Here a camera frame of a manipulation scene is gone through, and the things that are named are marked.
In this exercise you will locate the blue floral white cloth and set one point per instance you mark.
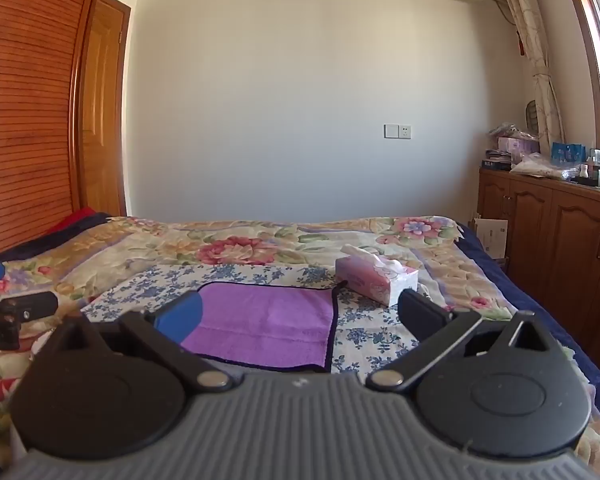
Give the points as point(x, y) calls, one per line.
point(370, 330)

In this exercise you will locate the red cloth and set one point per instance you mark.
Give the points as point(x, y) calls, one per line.
point(75, 220)

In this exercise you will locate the clear plastic bag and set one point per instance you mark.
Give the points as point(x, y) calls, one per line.
point(545, 165)

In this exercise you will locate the red hanging tassel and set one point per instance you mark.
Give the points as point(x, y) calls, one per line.
point(520, 46)

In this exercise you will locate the white wall socket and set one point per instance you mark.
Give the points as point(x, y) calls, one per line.
point(406, 131)

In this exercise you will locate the white wall switch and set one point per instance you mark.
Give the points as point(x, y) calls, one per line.
point(391, 131)

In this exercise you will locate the slatted wooden wardrobe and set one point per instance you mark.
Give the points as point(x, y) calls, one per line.
point(25, 110)

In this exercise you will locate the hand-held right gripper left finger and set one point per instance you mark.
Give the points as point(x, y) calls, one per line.
point(180, 317)

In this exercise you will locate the blue printed box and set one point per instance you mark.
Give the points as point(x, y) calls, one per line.
point(567, 152)

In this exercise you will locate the wooden cabinet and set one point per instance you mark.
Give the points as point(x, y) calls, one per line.
point(555, 230)

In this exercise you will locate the wooden window frame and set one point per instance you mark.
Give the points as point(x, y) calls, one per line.
point(590, 40)

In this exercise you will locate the wooden door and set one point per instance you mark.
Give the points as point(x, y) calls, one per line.
point(102, 110)

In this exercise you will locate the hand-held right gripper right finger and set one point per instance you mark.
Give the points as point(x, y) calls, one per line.
point(422, 312)

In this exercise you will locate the pink tissue box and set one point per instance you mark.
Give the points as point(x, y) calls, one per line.
point(375, 277)

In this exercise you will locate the small white bottle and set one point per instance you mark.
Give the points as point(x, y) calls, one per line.
point(585, 172)

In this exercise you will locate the purple towel black trim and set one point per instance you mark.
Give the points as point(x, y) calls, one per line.
point(265, 322)

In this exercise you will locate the stack of books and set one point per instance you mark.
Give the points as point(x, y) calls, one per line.
point(497, 159)

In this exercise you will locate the patterned beige curtain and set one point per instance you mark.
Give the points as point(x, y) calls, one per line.
point(535, 50)

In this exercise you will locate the floral bedspread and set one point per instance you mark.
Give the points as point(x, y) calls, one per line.
point(220, 245)

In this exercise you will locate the white paper bag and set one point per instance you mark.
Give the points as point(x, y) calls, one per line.
point(492, 235)

